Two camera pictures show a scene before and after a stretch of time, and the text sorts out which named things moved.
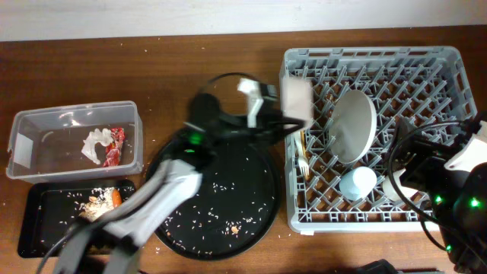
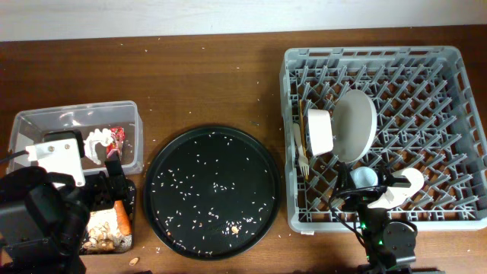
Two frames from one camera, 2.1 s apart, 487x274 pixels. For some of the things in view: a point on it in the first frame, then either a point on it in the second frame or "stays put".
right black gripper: (428, 157) -> (361, 198)
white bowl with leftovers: (297, 98) -> (320, 132)
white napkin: (103, 136) stays put
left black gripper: (265, 131) -> (97, 183)
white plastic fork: (302, 160) stays put
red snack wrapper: (114, 148) stays put
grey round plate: (352, 126) stays put
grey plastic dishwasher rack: (338, 170) stays put
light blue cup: (358, 183) stays put
